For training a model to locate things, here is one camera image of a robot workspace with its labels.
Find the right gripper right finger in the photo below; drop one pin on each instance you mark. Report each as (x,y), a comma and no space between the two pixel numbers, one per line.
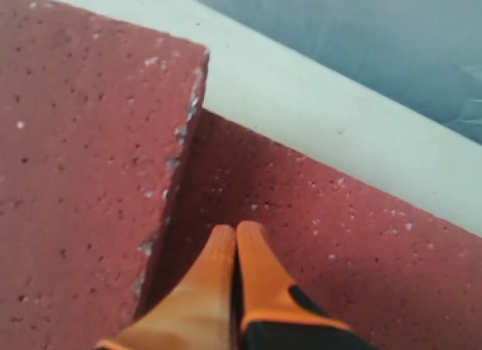
(277,314)

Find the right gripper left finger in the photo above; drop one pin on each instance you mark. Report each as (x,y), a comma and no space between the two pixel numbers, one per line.
(196,313)

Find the red brick back right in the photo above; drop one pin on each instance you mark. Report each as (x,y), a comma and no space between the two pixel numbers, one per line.
(401,277)

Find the red brick stacked on top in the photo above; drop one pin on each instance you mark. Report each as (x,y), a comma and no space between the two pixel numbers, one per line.
(97,118)

